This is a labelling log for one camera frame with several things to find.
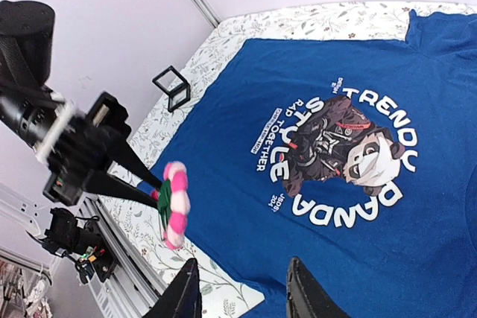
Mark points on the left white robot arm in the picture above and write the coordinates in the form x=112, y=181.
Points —
x=66, y=239

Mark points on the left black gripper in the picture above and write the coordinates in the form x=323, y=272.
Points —
x=78, y=148

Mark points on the black brooch box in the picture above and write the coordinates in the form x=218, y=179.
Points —
x=177, y=96

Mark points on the pink flower brooch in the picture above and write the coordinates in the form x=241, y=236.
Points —
x=173, y=204

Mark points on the floral table cloth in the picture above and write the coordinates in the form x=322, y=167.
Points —
x=137, y=227

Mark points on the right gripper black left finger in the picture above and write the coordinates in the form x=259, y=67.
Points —
x=182, y=298

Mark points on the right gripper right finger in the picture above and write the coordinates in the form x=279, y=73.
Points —
x=305, y=296

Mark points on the blue printed t-shirt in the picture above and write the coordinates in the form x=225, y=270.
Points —
x=359, y=157

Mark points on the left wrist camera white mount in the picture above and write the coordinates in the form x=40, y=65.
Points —
x=65, y=113

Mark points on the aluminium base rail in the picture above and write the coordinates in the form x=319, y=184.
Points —
x=133, y=287

